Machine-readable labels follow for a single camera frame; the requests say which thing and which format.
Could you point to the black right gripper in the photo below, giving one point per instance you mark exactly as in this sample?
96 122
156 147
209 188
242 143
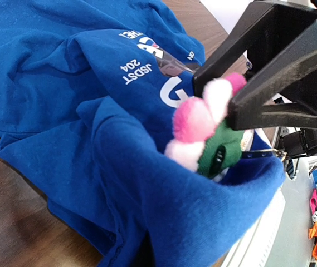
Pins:
280 39

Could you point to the pink flower plush brooch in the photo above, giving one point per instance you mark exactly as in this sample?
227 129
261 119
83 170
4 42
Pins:
202 140

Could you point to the blue printed t-shirt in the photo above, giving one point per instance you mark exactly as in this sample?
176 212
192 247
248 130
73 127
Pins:
87 94

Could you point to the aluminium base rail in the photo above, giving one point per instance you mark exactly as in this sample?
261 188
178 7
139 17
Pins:
280 236

